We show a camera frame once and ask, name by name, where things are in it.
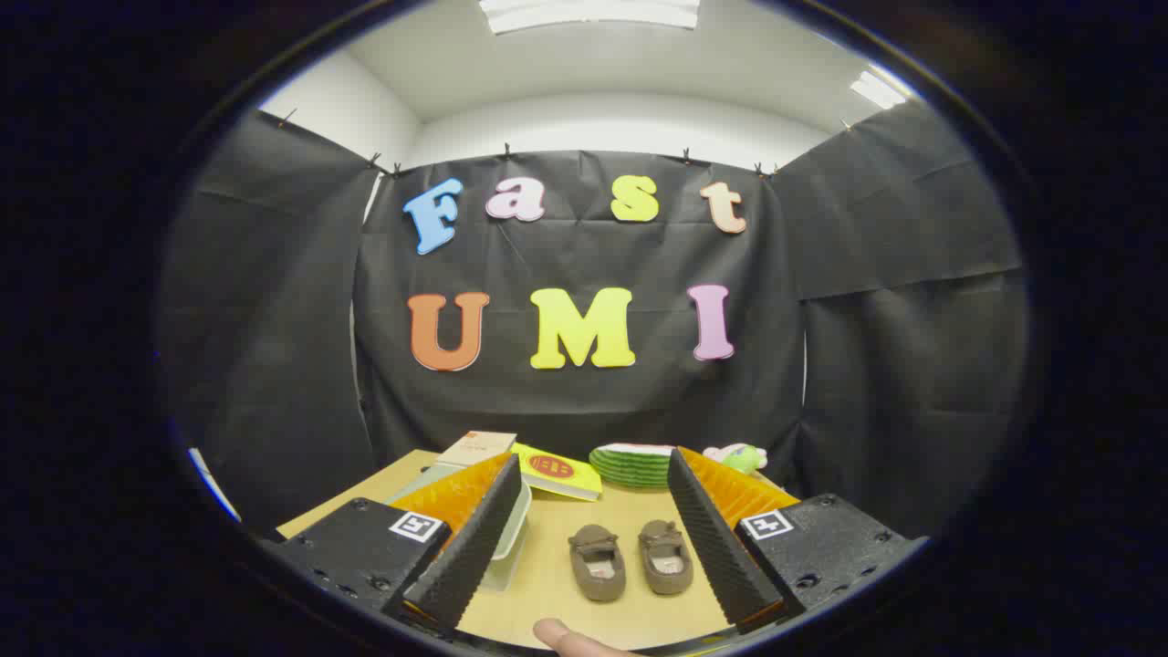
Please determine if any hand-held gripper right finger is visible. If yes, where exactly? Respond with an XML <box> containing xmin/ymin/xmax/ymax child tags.
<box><xmin>667</xmin><ymin>446</ymin><xmax>930</xmax><ymax>635</ymax></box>

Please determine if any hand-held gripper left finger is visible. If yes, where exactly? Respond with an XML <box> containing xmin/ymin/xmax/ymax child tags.
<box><xmin>265</xmin><ymin>454</ymin><xmax>523</xmax><ymax>631</ymax></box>

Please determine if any white fabric storage box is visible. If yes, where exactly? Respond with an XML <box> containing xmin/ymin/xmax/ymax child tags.
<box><xmin>388</xmin><ymin>461</ymin><xmax>533</xmax><ymax>592</ymax></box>

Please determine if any brown fuzzy shoe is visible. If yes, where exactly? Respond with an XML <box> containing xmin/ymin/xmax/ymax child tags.
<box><xmin>568</xmin><ymin>524</ymin><xmax>627</xmax><ymax>602</ymax></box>
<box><xmin>637</xmin><ymin>519</ymin><xmax>694</xmax><ymax>596</ymax></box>

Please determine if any pink and green plush toy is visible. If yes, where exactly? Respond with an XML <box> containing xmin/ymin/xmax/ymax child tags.
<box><xmin>703</xmin><ymin>443</ymin><xmax>768</xmax><ymax>475</ymax></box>

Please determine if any beige book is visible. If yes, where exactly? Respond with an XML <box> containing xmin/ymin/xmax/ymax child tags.
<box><xmin>436</xmin><ymin>431</ymin><xmax>517</xmax><ymax>468</ymax></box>

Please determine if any yellow book with red circle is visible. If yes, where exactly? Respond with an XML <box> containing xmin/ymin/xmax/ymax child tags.
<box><xmin>511</xmin><ymin>443</ymin><xmax>603</xmax><ymax>502</ymax></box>

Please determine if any watermelon slice plush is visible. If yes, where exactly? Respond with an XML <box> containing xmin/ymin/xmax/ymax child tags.
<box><xmin>589</xmin><ymin>443</ymin><xmax>676</xmax><ymax>489</ymax></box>

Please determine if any small ceiling light panel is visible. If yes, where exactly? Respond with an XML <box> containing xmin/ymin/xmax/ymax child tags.
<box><xmin>850</xmin><ymin>70</ymin><xmax>909</xmax><ymax>110</ymax></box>

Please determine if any long ceiling light panel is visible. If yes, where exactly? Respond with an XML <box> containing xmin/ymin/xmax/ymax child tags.
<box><xmin>479</xmin><ymin>0</ymin><xmax>702</xmax><ymax>36</ymax></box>

